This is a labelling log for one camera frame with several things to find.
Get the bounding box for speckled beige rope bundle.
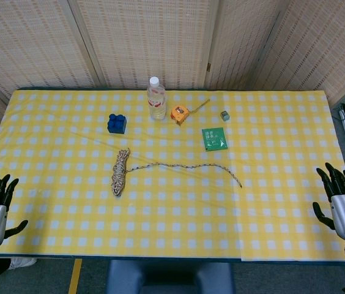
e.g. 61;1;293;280
111;148;243;197

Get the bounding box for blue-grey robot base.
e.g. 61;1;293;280
106;259;236;294

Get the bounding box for white plastic bag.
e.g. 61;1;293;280
7;257;38;271

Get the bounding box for green square packet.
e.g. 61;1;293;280
201;127;229;152

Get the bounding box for blue toy building block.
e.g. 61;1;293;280
108;113;128;135

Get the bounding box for yellow white checked tablecloth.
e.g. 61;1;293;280
0;89;345;262

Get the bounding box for orange tape measure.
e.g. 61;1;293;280
169;98;211;126

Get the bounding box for clear plastic water bottle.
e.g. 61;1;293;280
146;76;167;121

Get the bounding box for woven beige folding screen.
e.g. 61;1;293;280
0;0;345;107

